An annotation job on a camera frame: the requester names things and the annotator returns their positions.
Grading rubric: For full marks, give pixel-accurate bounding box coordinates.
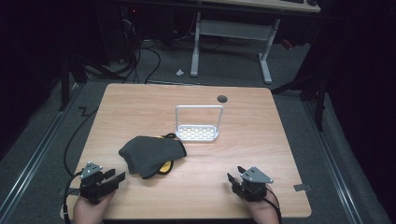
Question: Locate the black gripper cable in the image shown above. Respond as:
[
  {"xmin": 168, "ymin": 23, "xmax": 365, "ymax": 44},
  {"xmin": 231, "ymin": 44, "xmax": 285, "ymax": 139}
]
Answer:
[
  {"xmin": 263, "ymin": 186, "xmax": 283, "ymax": 224},
  {"xmin": 63, "ymin": 171, "xmax": 84, "ymax": 224}
]

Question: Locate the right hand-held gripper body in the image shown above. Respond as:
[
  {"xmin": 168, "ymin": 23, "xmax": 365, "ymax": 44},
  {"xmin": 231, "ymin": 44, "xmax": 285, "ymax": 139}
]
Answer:
[{"xmin": 231, "ymin": 165, "xmax": 275, "ymax": 203}]

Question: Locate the dark computer tower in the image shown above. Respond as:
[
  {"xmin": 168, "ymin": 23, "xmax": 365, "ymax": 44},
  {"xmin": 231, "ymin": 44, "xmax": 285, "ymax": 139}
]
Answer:
[{"xmin": 95, "ymin": 5, "xmax": 142, "ymax": 64}]

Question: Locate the metal floor rail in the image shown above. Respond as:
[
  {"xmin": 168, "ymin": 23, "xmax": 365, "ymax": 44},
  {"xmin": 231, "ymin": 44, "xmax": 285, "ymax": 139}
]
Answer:
[
  {"xmin": 0, "ymin": 88, "xmax": 82, "ymax": 220},
  {"xmin": 302, "ymin": 99, "xmax": 364, "ymax": 224}
]

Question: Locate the white-framed desk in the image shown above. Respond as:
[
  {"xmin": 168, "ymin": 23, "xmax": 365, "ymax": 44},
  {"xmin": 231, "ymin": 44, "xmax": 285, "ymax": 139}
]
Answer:
[{"xmin": 190, "ymin": 0, "xmax": 322, "ymax": 85}]

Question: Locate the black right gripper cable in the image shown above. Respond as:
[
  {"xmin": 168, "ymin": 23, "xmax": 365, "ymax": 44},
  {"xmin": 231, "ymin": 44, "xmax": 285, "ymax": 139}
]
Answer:
[{"xmin": 263, "ymin": 186, "xmax": 283, "ymax": 224}]

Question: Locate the black floor cable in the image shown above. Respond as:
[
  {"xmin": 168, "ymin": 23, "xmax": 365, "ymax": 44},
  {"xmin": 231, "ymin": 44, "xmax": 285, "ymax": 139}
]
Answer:
[{"xmin": 63, "ymin": 105, "xmax": 101, "ymax": 179}]

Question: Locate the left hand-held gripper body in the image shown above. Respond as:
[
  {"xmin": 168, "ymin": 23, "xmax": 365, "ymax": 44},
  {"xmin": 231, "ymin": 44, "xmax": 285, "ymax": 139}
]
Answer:
[{"xmin": 78, "ymin": 161, "xmax": 120, "ymax": 205}]

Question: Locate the person's right hand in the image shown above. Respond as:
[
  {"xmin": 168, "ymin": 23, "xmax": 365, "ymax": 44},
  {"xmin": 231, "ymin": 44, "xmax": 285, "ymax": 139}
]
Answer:
[{"xmin": 242, "ymin": 185, "xmax": 280, "ymax": 224}]

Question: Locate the bundle of black cables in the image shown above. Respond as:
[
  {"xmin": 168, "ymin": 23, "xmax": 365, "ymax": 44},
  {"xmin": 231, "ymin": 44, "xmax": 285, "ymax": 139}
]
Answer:
[{"xmin": 83, "ymin": 38, "xmax": 163, "ymax": 85}]

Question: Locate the black metal stand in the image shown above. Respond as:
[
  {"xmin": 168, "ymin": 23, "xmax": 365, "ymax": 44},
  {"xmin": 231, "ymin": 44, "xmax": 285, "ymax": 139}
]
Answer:
[
  {"xmin": 270, "ymin": 69, "xmax": 329, "ymax": 133},
  {"xmin": 58, "ymin": 50, "xmax": 89, "ymax": 112}
]

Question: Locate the white metal rack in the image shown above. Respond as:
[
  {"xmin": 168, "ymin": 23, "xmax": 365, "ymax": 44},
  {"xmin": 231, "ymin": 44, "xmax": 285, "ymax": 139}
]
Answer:
[{"xmin": 175, "ymin": 105, "xmax": 225, "ymax": 143}]

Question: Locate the person's left hand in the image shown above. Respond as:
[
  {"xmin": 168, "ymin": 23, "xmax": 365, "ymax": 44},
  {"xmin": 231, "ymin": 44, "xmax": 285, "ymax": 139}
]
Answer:
[{"xmin": 72, "ymin": 189, "xmax": 117, "ymax": 224}]

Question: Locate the grey and yellow cloth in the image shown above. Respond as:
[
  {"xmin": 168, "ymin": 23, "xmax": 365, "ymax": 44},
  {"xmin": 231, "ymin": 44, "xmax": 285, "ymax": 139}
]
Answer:
[{"xmin": 118, "ymin": 133, "xmax": 188, "ymax": 180}]

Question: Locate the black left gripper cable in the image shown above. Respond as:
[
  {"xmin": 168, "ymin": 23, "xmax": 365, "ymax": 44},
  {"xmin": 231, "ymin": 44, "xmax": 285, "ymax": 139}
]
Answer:
[{"xmin": 63, "ymin": 171, "xmax": 84, "ymax": 224}]

